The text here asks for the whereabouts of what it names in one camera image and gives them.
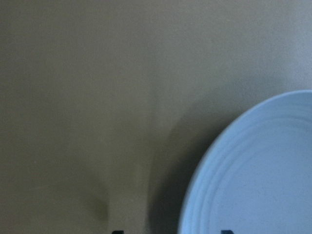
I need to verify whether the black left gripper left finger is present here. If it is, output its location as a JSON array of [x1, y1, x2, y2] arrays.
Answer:
[[112, 230, 124, 234]]

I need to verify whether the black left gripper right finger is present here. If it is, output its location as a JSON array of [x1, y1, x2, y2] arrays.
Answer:
[[220, 230, 234, 234]]

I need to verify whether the blue round plate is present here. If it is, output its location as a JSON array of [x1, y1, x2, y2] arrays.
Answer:
[[178, 90, 312, 234]]

